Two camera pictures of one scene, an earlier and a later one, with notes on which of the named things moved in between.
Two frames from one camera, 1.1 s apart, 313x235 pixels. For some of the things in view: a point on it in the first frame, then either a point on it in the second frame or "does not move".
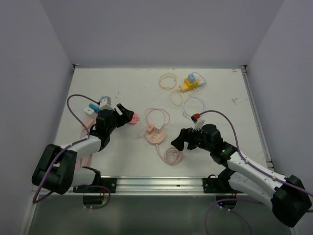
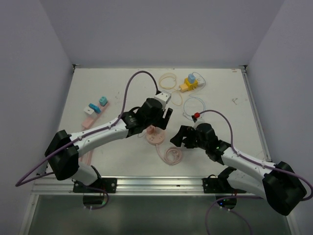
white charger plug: (105, 104) -> (164, 97)
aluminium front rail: (153, 186) does not move
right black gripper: (191, 132) does not move
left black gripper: (125, 117) -> (162, 122)
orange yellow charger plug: (183, 87) does not move
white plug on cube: (200, 82) does not move
